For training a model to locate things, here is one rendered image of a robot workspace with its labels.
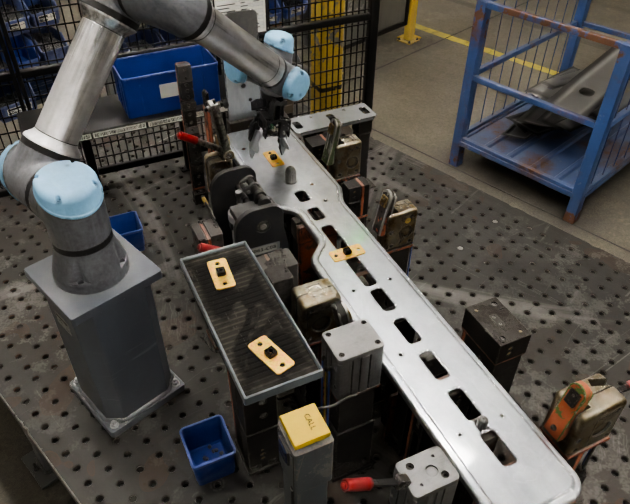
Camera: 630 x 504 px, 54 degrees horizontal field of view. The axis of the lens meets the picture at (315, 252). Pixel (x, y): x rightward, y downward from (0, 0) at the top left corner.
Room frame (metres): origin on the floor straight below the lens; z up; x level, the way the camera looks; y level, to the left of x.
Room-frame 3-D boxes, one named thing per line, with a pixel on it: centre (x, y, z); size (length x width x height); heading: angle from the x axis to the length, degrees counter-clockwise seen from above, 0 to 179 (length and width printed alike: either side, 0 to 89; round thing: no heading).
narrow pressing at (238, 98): (1.80, 0.23, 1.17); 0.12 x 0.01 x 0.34; 116
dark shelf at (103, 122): (1.86, 0.49, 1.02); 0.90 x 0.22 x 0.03; 116
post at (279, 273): (0.96, 0.08, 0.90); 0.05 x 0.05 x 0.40; 26
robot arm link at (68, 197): (0.96, 0.47, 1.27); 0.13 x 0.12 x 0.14; 47
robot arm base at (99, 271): (0.96, 0.46, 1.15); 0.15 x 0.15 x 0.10
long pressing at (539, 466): (1.12, -0.09, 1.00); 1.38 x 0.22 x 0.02; 26
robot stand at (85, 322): (0.96, 0.46, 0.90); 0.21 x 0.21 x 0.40; 45
